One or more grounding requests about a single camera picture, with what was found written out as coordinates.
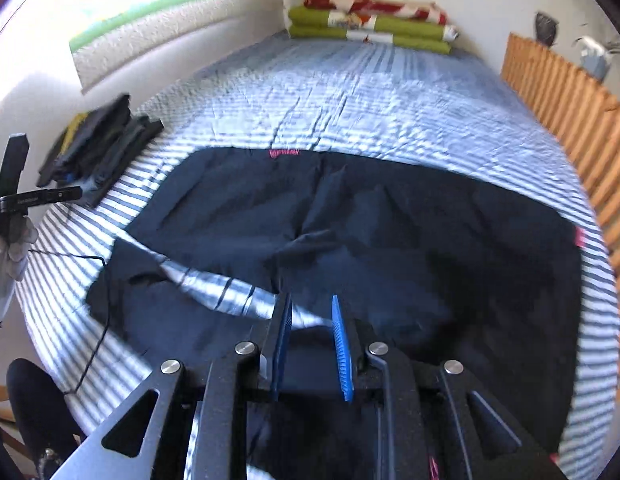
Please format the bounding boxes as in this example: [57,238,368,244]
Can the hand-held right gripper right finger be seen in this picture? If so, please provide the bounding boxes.
[331,294,566,480]

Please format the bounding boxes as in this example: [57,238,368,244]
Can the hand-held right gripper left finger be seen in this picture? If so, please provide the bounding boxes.
[50,292,295,480]

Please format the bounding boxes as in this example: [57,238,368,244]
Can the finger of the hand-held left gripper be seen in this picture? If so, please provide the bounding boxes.
[44,186,84,206]

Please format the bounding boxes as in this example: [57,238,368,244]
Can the black pants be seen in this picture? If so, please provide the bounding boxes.
[85,147,588,480]

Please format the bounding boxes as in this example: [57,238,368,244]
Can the person's left hand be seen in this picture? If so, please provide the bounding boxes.
[0,220,39,282]

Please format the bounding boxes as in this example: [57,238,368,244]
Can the stack of folded dark clothes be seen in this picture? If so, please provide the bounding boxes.
[37,92,164,209]

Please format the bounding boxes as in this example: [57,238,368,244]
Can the blue striped quilted blanket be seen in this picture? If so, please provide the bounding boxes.
[15,30,620,461]

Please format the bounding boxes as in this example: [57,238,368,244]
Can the green folded blanket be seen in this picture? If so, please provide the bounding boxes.
[287,6,458,56]

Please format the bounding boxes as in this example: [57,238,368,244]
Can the red patterned folded blanket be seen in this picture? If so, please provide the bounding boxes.
[304,0,448,27]

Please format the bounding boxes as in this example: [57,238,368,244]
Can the dark ceramic pot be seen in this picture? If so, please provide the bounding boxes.
[534,11,560,47]

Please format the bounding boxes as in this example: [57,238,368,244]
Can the white potted plant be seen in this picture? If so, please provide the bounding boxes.
[574,34,616,82]

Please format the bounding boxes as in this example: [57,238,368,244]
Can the black cable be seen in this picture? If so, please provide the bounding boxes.
[27,249,112,396]

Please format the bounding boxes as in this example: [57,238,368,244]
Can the green landscape wall poster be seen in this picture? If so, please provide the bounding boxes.
[69,0,283,95]

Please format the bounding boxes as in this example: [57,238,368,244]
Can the wooden slatted bed rail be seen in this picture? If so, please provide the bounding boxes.
[500,32,620,361]

